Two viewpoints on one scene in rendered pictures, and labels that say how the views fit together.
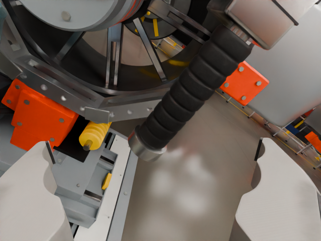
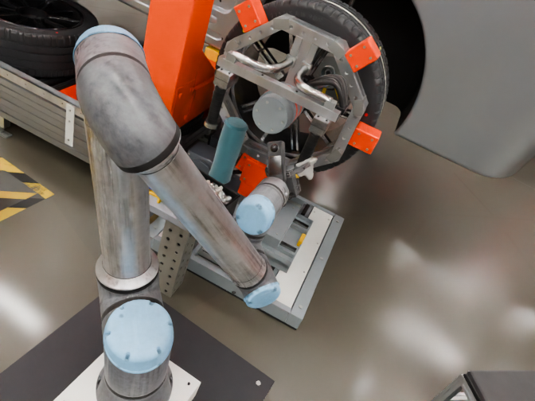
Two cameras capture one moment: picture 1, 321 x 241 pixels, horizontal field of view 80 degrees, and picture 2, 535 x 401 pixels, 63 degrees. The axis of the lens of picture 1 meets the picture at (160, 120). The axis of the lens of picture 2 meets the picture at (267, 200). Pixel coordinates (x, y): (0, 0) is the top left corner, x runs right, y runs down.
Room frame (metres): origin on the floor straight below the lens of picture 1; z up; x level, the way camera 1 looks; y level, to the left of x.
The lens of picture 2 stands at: (-0.96, -0.49, 1.49)
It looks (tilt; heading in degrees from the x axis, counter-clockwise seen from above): 36 degrees down; 26
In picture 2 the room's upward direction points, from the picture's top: 23 degrees clockwise
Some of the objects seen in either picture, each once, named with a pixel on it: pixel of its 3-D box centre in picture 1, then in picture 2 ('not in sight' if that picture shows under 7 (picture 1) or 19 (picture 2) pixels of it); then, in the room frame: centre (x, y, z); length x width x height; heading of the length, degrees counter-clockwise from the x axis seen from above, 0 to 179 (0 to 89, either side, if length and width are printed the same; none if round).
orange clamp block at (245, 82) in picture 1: (237, 77); (365, 138); (0.46, -0.07, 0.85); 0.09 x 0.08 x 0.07; 108
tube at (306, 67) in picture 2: not in sight; (321, 75); (0.27, 0.10, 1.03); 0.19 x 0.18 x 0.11; 18
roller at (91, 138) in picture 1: (103, 117); not in sight; (0.49, 0.14, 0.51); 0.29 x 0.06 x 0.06; 18
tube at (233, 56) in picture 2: not in sight; (266, 48); (0.21, 0.29, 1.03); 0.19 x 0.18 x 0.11; 18
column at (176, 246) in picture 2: not in sight; (175, 251); (0.01, 0.27, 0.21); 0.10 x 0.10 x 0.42; 18
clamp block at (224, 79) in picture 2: not in sight; (227, 75); (0.11, 0.33, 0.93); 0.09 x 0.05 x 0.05; 18
